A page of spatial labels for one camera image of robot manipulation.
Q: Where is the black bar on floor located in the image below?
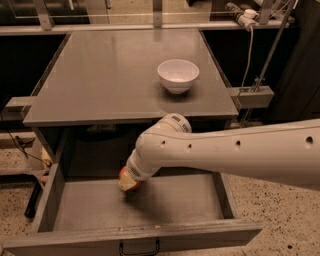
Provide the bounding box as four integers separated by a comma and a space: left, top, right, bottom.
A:
24, 182, 42, 218

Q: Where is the white ceramic bowl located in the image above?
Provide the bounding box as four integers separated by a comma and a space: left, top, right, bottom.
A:
157, 59, 200, 94

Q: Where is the grey open top drawer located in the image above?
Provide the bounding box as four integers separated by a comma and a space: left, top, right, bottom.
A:
4, 164, 262, 256

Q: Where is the thin metal rod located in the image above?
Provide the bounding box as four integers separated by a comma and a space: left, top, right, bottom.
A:
240, 0, 296, 128

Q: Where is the red apple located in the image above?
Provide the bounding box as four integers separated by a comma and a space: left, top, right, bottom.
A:
119, 167, 141, 192

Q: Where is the grey metal side bracket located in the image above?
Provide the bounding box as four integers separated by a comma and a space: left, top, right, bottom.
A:
228, 86, 274, 110

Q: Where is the black cable on floor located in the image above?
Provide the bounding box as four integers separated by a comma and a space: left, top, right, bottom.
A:
0, 113, 51, 168

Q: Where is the black drawer handle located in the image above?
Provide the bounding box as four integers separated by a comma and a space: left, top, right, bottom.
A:
119, 239, 160, 256

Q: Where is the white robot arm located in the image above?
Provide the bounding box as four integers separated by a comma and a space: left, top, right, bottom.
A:
119, 113, 320, 191

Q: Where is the white power cable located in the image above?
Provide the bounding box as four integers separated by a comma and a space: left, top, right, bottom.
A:
238, 25, 255, 98

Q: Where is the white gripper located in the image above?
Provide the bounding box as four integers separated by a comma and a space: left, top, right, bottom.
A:
119, 149, 159, 191

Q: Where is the white power strip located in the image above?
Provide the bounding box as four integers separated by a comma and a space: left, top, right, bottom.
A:
225, 2, 258, 29

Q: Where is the grey cabinet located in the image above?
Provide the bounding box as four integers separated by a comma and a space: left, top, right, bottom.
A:
24, 29, 238, 177

